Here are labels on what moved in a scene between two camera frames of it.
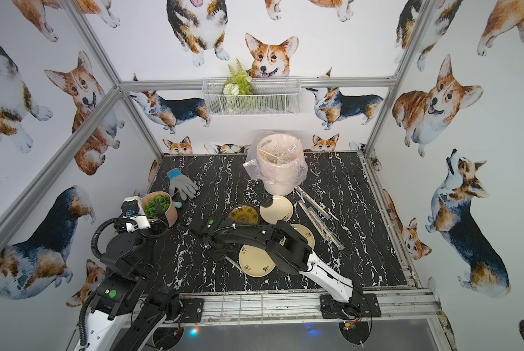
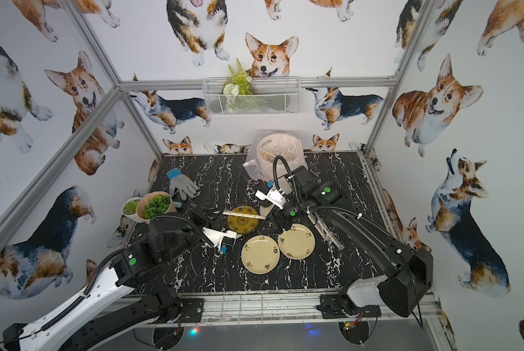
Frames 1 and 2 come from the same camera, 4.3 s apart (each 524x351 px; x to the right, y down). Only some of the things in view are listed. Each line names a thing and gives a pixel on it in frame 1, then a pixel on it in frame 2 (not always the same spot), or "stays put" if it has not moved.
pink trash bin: x=280 y=156 stays put
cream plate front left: x=255 y=262 stays put
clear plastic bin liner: x=277 y=156 stays put
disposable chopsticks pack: x=230 y=260 -> x=241 y=214
